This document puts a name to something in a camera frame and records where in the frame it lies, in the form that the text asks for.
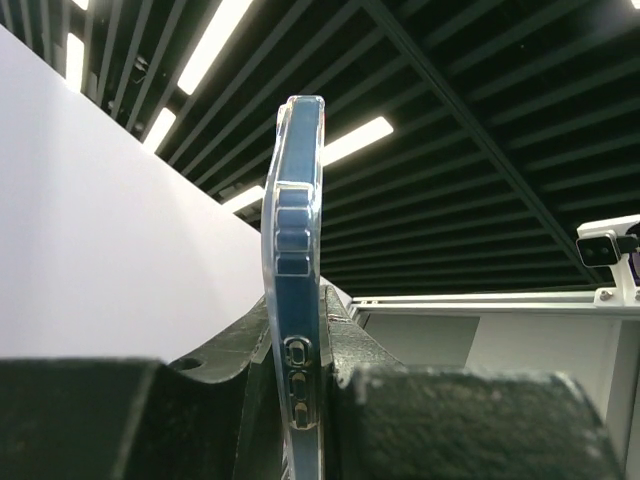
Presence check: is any blue phone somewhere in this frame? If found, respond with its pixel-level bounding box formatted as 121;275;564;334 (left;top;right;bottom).
261;95;325;479

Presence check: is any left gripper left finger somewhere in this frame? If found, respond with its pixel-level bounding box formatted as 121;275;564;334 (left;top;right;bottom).
1;303;280;479

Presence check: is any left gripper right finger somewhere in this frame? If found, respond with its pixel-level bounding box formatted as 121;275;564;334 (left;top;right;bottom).
320;285;624;479

